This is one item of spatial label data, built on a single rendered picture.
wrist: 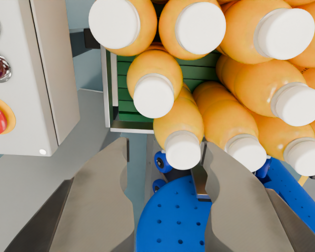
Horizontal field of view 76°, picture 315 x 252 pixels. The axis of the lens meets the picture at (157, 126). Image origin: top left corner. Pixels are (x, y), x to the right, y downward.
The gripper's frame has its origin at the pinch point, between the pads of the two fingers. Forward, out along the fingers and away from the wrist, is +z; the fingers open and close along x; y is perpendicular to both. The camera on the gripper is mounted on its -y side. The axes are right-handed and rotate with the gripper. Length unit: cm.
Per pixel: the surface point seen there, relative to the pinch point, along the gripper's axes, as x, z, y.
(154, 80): -0.9, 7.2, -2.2
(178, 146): 1.9, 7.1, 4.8
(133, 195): -14, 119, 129
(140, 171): -9, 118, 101
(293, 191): 62, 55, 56
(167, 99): 0.4, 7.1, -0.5
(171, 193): 3.3, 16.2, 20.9
